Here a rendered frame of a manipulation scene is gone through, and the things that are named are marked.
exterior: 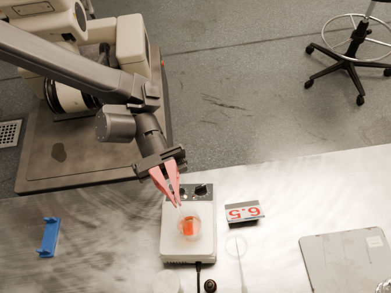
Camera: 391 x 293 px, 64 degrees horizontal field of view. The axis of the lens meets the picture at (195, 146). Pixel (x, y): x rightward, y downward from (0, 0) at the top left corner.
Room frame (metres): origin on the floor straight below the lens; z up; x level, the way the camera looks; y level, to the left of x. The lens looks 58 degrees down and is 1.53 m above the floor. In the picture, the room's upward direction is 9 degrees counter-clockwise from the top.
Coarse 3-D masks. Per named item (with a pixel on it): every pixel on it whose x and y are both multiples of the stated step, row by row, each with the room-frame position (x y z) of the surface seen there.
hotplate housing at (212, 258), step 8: (168, 184) 0.36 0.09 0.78; (160, 232) 0.22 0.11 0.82; (216, 240) 0.19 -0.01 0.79; (216, 248) 0.17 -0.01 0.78; (160, 256) 0.17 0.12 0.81; (168, 256) 0.17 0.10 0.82; (176, 256) 0.16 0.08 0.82; (184, 256) 0.16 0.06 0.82; (192, 256) 0.16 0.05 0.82; (200, 256) 0.15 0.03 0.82; (208, 256) 0.15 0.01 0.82; (216, 256) 0.15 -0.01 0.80; (200, 264) 0.14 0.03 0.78
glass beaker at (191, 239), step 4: (192, 208) 0.23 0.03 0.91; (184, 212) 0.23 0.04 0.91; (188, 212) 0.23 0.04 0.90; (192, 212) 0.23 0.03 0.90; (196, 212) 0.22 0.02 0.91; (184, 216) 0.23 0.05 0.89; (196, 216) 0.22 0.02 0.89; (200, 216) 0.21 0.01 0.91; (176, 220) 0.21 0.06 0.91; (180, 220) 0.22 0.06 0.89; (200, 220) 0.21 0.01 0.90; (176, 224) 0.20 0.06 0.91; (200, 228) 0.19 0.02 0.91; (180, 232) 0.19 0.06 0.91; (200, 232) 0.19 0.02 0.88; (184, 236) 0.18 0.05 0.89; (188, 236) 0.18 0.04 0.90; (192, 236) 0.18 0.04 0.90; (196, 236) 0.18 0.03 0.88; (200, 236) 0.19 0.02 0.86; (184, 240) 0.19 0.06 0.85; (188, 240) 0.18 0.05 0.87; (192, 240) 0.18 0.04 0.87; (196, 240) 0.18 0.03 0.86
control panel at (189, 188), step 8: (184, 184) 0.35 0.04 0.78; (192, 184) 0.34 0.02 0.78; (200, 184) 0.34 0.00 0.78; (208, 184) 0.34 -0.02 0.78; (192, 192) 0.31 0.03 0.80; (208, 192) 0.31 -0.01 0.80; (168, 200) 0.30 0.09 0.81; (184, 200) 0.29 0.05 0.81; (192, 200) 0.29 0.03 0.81; (200, 200) 0.29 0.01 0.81; (208, 200) 0.28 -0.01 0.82
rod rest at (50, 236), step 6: (48, 222) 0.31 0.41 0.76; (54, 222) 0.31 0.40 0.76; (60, 222) 0.31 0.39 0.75; (48, 228) 0.30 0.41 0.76; (54, 228) 0.29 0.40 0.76; (48, 234) 0.28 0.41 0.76; (54, 234) 0.28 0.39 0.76; (42, 240) 0.27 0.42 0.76; (48, 240) 0.27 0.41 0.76; (54, 240) 0.26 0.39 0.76; (42, 246) 0.25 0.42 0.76; (48, 246) 0.25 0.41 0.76; (54, 246) 0.25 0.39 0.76; (42, 252) 0.23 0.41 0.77; (48, 252) 0.23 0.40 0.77
